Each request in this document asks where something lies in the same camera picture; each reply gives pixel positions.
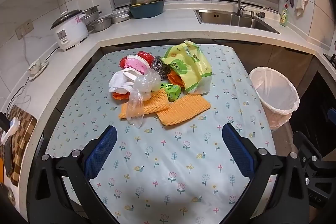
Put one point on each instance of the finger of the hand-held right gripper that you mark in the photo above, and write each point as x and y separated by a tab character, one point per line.
305	142
332	114

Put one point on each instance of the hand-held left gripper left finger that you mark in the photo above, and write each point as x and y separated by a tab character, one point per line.
101	153

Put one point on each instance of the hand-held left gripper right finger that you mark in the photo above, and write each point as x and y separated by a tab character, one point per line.
237	153

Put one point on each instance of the bin with pink liner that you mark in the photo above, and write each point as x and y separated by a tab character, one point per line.
278	98

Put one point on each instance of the orange foam net sleeve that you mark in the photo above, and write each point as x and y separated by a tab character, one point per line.
155	103
183	111

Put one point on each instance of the white tissue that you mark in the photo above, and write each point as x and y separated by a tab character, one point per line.
118	82

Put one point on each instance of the gas stove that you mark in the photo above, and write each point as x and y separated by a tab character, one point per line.
331	59

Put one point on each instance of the floral tablecloth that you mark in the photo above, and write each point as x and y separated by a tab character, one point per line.
162	161

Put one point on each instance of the checkered cutting board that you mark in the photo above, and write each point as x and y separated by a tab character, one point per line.
23	134

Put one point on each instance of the wooden cabinet doors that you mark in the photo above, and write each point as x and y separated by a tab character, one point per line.
273	56

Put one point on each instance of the clear plastic bag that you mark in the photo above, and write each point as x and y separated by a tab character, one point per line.
145	82

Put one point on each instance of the small green box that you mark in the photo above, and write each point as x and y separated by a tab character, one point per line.
172	91

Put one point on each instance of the pink and white paper cup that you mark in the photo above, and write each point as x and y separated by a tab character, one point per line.
136	65

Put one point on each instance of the green and yellow plastic bag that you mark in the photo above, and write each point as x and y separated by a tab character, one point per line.
189	69

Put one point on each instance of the orange snack wrapper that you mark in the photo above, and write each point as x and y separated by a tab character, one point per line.
173	79

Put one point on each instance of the steel wool scourer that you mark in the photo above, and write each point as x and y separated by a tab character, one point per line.
157	66

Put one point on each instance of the white power strip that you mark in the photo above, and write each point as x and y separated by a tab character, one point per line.
38	67

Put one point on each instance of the red mesh scrubber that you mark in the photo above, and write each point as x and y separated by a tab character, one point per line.
147	56

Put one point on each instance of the green dish soap bottle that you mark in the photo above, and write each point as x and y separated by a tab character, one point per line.
284	16

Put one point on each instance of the beige hanging cloth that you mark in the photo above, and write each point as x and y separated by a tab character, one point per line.
301	1

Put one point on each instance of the white rice cooker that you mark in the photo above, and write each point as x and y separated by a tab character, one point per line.
69	29

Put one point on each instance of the steel bowl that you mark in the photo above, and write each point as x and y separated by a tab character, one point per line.
99	24

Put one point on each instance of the stainless steel sink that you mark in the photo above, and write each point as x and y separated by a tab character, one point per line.
236	19

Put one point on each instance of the stacked steel pot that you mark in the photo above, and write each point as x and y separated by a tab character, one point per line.
92	12

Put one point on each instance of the blue plastic basin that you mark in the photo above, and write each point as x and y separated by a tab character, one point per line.
147	11

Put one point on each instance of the wall power outlet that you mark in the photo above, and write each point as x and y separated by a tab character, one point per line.
24	29

